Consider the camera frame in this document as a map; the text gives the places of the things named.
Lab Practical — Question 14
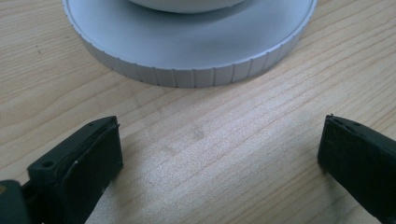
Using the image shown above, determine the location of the white bowl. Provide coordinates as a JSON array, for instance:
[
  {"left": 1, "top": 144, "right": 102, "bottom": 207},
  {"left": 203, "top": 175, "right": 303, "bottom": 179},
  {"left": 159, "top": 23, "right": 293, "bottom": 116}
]
[{"left": 126, "top": 0, "right": 247, "bottom": 15}]

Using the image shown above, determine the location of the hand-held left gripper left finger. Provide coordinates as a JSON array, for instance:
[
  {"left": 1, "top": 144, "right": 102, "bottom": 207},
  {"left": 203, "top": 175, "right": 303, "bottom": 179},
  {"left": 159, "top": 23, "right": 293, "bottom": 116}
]
[{"left": 21, "top": 115, "right": 124, "bottom": 224}]

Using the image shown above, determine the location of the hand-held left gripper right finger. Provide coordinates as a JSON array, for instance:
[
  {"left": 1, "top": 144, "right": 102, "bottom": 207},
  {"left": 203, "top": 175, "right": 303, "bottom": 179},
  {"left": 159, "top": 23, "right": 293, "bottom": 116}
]
[{"left": 317, "top": 114, "right": 396, "bottom": 224}]

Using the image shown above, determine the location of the round grey ribbed tray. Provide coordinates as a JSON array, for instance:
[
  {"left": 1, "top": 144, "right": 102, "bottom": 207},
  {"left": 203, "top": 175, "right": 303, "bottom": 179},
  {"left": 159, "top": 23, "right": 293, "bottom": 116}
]
[{"left": 62, "top": 0, "right": 318, "bottom": 89}]

